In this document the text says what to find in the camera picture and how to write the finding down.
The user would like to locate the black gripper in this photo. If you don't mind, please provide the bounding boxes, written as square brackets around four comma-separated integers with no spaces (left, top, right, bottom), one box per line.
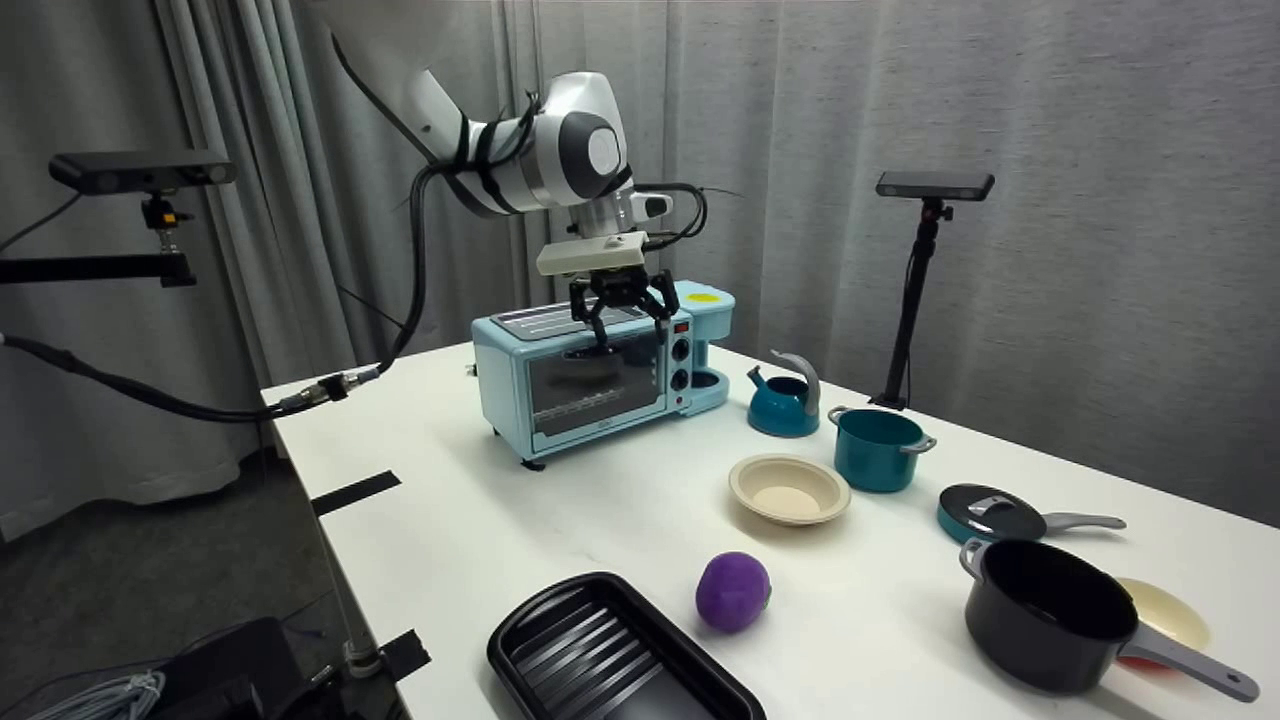
[565,261,683,355]

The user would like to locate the glass oven door blue handle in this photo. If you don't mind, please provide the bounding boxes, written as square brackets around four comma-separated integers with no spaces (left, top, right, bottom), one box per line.
[512,321,673,447]

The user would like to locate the light blue toaster oven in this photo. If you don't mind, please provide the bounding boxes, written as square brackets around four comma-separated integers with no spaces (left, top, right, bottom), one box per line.
[467,277,741,471]

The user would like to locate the beige bowl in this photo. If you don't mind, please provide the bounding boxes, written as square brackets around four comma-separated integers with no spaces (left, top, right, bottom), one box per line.
[728,451,854,533]

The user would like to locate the teal toy pot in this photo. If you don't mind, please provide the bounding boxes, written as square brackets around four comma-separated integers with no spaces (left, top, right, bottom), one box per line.
[828,406,942,498]

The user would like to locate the purple toy ball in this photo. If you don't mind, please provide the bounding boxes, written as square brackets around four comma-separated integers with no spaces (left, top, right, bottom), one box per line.
[692,548,775,635]

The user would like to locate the black tape strip long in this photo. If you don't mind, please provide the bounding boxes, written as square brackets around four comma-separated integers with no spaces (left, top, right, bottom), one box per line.
[309,468,403,522]

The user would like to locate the black tripod stand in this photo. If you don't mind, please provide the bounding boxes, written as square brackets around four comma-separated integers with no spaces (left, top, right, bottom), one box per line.
[871,169,1002,411]

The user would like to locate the black ridged grill tray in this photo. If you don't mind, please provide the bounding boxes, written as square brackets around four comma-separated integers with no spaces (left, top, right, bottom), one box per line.
[483,573,773,720]

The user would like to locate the black tape strip short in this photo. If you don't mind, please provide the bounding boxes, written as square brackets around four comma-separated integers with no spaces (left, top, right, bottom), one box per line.
[377,630,435,684]

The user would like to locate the teal pan with dark lid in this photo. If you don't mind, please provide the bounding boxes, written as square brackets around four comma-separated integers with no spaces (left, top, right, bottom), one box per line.
[937,481,1134,548]

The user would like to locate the grey curtain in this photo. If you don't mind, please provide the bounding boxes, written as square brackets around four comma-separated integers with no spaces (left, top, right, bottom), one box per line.
[0,0,1280,536]

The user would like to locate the black mug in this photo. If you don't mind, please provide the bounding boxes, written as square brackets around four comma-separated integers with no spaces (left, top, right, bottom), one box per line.
[956,536,1263,708]

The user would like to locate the small cream orange plate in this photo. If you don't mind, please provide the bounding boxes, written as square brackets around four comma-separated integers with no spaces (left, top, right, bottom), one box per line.
[1112,573,1217,676]

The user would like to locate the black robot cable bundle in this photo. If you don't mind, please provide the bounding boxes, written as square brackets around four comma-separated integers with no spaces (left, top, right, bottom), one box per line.
[0,34,473,431]

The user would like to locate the black camera on boom mount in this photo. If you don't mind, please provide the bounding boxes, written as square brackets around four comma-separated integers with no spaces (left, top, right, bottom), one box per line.
[50,148,242,197]

